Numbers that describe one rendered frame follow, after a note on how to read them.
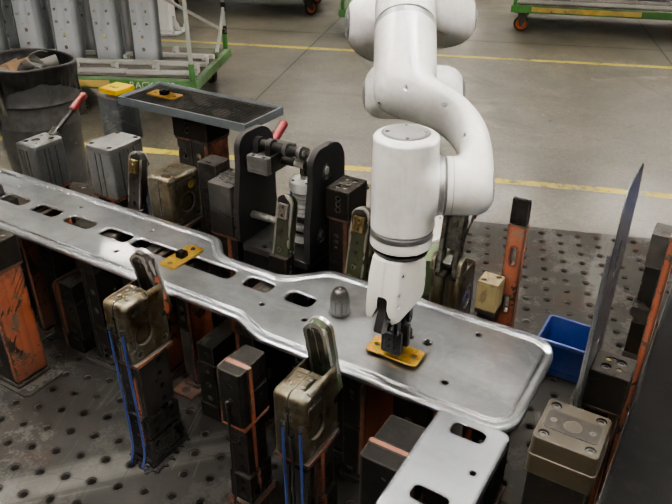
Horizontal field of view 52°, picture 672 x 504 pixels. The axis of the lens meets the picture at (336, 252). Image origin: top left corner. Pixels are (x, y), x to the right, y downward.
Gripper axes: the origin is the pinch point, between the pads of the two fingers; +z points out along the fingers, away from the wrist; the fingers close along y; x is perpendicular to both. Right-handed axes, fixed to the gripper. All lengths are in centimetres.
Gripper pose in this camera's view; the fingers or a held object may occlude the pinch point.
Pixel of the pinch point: (395, 336)
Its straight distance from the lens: 102.4
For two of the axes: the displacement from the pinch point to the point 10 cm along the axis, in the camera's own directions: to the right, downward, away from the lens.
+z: 0.0, 8.6, 5.0
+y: -5.2, 4.3, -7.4
